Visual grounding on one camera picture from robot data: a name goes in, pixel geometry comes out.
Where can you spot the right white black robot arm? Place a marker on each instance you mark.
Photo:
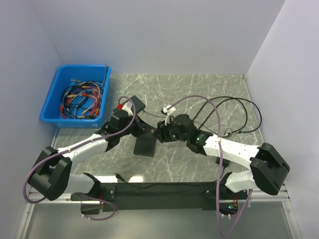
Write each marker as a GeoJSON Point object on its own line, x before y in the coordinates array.
{"type": "Point", "coordinates": [265, 167]}

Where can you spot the black power adapter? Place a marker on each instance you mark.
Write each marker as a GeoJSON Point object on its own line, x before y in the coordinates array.
{"type": "Point", "coordinates": [225, 162]}

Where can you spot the aluminium rail frame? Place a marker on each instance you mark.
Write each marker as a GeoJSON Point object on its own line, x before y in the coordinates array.
{"type": "Point", "coordinates": [219, 104]}

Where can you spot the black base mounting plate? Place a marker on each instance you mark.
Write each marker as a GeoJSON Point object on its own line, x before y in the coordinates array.
{"type": "Point", "coordinates": [151, 196]}

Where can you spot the black network switch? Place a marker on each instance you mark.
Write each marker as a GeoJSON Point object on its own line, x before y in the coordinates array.
{"type": "Point", "coordinates": [145, 145]}
{"type": "Point", "coordinates": [138, 105]}

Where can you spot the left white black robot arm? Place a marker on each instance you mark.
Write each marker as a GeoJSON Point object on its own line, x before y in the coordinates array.
{"type": "Point", "coordinates": [51, 174]}

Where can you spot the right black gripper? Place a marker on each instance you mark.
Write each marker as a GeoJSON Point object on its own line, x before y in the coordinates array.
{"type": "Point", "coordinates": [162, 133]}

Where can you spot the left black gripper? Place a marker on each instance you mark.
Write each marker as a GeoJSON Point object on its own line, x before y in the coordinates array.
{"type": "Point", "coordinates": [142, 127]}

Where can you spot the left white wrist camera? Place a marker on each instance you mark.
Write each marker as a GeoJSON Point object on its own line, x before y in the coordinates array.
{"type": "Point", "coordinates": [127, 106]}

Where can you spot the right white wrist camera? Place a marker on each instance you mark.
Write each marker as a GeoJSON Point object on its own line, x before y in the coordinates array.
{"type": "Point", "coordinates": [167, 111]}

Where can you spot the blue plastic bin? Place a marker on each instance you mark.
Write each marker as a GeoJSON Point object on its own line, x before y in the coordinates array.
{"type": "Point", "coordinates": [78, 96]}

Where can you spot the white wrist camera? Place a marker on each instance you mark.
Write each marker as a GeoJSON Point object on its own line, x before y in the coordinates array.
{"type": "Point", "coordinates": [167, 111]}
{"type": "Point", "coordinates": [127, 106]}

